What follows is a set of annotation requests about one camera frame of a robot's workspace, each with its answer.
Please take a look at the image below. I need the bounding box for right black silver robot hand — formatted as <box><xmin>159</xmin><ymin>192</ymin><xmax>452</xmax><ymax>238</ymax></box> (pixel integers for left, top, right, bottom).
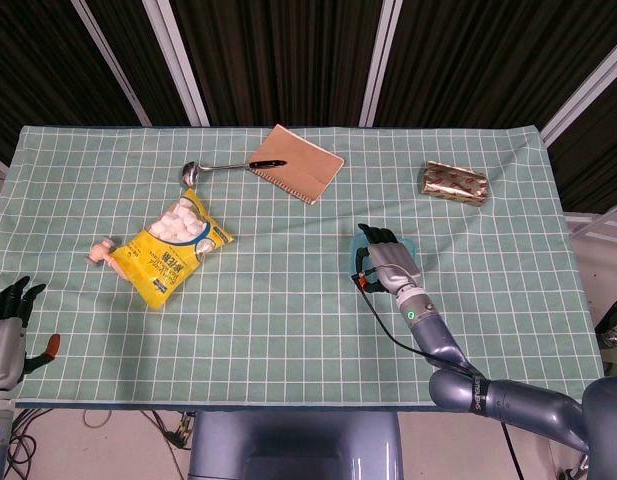
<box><xmin>354</xmin><ymin>223</ymin><xmax>423</xmax><ymax>296</ymax></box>

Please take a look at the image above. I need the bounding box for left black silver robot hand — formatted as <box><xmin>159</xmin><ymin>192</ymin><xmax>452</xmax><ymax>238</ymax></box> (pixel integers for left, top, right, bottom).
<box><xmin>0</xmin><ymin>276</ymin><xmax>62</xmax><ymax>387</ymax></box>

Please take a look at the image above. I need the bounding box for blue plastic lid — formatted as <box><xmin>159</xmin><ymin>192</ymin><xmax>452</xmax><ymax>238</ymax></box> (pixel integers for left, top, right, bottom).
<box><xmin>348</xmin><ymin>230</ymin><xmax>420</xmax><ymax>294</ymax></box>

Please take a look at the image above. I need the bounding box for gold foil wrapped block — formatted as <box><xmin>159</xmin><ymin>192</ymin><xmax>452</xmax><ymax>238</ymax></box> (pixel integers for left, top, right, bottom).
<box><xmin>418</xmin><ymin>159</ymin><xmax>491</xmax><ymax>205</ymax></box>

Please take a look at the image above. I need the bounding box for green checked tablecloth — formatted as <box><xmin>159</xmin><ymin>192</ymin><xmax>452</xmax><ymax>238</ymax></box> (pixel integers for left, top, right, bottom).
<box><xmin>0</xmin><ymin>124</ymin><xmax>609</xmax><ymax>414</ymax></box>

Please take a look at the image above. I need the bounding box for brown spiral notebook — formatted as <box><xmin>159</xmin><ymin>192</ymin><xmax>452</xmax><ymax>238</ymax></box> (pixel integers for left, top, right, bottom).
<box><xmin>247</xmin><ymin>123</ymin><xmax>346</xmax><ymax>206</ymax></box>

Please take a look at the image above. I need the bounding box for small beige toy hammer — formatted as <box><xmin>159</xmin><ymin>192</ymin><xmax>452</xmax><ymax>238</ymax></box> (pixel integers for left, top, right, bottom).
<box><xmin>85</xmin><ymin>237</ymin><xmax>134</xmax><ymax>281</ymax></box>

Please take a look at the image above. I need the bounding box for yellow marshmallow bag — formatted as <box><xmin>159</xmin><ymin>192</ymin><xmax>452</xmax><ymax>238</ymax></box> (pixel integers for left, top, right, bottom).
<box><xmin>110</xmin><ymin>187</ymin><xmax>237</xmax><ymax>312</ymax></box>

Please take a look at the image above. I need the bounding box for grey-blue robot torso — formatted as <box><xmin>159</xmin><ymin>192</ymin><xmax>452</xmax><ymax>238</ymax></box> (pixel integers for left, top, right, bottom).
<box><xmin>187</xmin><ymin>409</ymin><xmax>405</xmax><ymax>480</ymax></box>

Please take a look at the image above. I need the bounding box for white pipe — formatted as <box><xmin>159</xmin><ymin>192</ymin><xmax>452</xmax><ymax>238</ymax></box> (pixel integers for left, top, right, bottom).
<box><xmin>570</xmin><ymin>199</ymin><xmax>617</xmax><ymax>237</ymax></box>

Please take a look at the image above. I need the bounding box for black fan guard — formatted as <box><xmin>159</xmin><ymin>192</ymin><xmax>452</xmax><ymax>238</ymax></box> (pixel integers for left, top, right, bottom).
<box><xmin>595</xmin><ymin>292</ymin><xmax>617</xmax><ymax>334</ymax></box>

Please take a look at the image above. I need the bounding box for black pleated curtain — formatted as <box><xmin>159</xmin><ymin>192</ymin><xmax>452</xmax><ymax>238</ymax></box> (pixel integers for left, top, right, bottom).
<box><xmin>0</xmin><ymin>0</ymin><xmax>617</xmax><ymax>216</ymax></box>

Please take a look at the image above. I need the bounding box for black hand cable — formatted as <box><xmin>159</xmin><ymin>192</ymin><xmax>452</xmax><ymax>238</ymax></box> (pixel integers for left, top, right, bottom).
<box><xmin>355</xmin><ymin>269</ymin><xmax>482</xmax><ymax>376</ymax></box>

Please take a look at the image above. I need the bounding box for black cable bundle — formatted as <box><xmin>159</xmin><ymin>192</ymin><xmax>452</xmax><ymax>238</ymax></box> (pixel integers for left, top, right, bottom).
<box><xmin>7</xmin><ymin>407</ymin><xmax>54</xmax><ymax>480</ymax></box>

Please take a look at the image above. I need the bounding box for black floor cable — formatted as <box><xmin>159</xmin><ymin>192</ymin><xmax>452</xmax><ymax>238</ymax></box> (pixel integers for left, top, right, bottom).
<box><xmin>137</xmin><ymin>409</ymin><xmax>194</xmax><ymax>449</ymax></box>

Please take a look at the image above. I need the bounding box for metal ladle black handle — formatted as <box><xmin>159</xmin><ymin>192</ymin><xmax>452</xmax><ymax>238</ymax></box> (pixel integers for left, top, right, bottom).
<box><xmin>180</xmin><ymin>158</ymin><xmax>288</xmax><ymax>189</ymax></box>

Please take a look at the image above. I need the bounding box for white metal frame post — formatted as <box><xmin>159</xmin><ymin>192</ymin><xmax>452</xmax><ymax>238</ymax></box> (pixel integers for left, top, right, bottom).
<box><xmin>70</xmin><ymin>0</ymin><xmax>153</xmax><ymax>126</ymax></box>
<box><xmin>358</xmin><ymin>0</ymin><xmax>404</xmax><ymax>127</ymax></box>
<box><xmin>142</xmin><ymin>0</ymin><xmax>211</xmax><ymax>126</ymax></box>
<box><xmin>540</xmin><ymin>37</ymin><xmax>617</xmax><ymax>146</ymax></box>

